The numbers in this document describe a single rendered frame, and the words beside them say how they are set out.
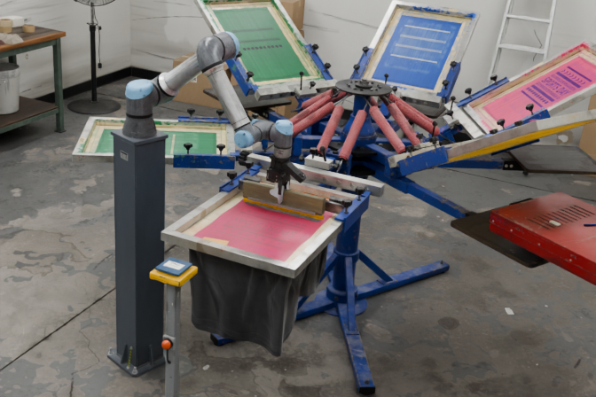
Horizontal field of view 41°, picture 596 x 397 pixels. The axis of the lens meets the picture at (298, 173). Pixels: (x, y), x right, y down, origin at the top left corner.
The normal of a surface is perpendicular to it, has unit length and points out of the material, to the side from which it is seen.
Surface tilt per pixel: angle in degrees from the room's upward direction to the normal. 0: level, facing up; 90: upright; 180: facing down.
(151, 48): 90
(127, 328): 90
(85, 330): 0
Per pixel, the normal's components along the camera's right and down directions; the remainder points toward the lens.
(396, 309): 0.07, -0.92
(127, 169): -0.69, 0.22
